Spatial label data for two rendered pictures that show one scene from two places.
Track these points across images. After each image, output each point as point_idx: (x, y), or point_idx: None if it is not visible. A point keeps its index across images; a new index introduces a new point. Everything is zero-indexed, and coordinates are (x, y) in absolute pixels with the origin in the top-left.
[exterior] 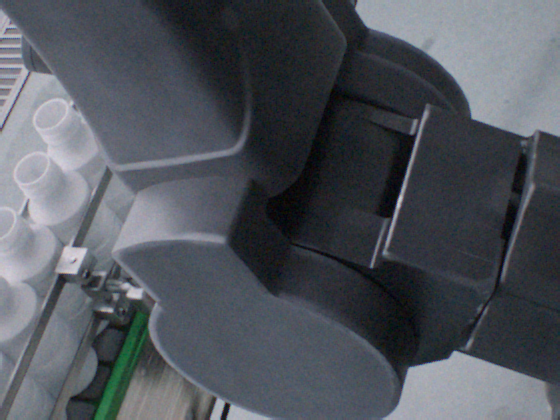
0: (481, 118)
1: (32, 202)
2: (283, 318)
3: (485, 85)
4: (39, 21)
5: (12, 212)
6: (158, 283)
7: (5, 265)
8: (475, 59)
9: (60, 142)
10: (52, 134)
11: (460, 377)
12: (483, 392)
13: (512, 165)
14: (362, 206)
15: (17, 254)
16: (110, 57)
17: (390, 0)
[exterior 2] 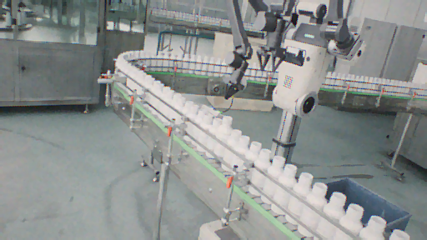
0: (99, 207)
1: (188, 109)
2: (346, 27)
3: (95, 201)
4: (339, 5)
5: (194, 105)
6: (343, 22)
7: (194, 115)
8: (88, 197)
9: (184, 102)
10: (184, 100)
11: None
12: None
13: None
14: None
15: (198, 112)
16: (340, 8)
17: (52, 192)
